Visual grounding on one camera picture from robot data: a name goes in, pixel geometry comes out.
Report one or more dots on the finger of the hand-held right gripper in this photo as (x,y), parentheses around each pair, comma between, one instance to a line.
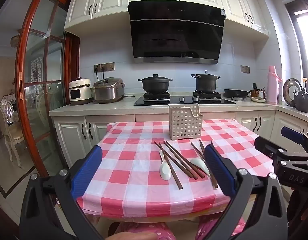
(291,135)
(268,146)

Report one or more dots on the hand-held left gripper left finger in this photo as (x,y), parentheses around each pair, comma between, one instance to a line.
(86,172)

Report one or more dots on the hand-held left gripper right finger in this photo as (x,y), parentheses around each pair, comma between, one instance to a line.
(220,170)

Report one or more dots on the white ceramic spoon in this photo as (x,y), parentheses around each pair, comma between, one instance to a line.
(165,171)
(197,163)

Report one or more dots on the cream plastic utensil basket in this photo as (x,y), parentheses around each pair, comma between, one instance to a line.
(185,122)

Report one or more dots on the person's left hand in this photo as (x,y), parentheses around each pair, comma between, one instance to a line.
(131,236)

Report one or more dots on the white base cabinet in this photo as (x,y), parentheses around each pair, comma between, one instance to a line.
(281,120)
(69,140)
(244,122)

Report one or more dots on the black kettle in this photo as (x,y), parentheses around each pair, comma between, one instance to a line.
(303,102)

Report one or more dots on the glass pot lid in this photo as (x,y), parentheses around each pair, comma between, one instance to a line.
(290,90)

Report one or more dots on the small dish with jars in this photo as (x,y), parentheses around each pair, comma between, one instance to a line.
(258,99)

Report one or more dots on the red white checked tablecloth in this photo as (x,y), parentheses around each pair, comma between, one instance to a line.
(134,160)

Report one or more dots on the pink thermos flask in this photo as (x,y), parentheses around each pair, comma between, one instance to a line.
(272,87)

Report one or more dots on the spray bottle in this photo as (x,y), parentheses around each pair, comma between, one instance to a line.
(304,81)

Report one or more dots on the black frying pan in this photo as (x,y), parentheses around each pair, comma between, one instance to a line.
(235,93)

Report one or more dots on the beige stone countertop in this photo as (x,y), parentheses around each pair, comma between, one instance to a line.
(106,107)

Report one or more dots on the black glass gas hob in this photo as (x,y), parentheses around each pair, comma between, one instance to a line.
(179,101)

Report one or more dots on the white countertop oven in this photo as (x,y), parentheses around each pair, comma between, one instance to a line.
(80,91)

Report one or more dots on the silver rice cooker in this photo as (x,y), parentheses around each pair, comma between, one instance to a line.
(107,90)

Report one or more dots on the window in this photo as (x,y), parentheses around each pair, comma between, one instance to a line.
(303,50)

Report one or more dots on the white dining chair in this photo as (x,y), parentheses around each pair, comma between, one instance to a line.
(8,130)

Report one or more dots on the black stock pot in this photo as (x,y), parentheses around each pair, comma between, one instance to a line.
(205,82)

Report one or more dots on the black casserole pot with lid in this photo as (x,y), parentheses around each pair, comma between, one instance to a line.
(155,83)

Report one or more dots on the wooden framed glass door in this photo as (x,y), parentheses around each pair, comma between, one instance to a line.
(20,80)

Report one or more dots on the black range hood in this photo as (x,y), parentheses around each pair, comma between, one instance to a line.
(176,30)

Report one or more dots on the chandelier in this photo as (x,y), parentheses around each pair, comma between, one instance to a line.
(15,40)

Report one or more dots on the single wall socket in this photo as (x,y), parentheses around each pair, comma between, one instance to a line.
(244,69)

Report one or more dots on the triple wall socket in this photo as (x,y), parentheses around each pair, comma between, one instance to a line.
(105,67)

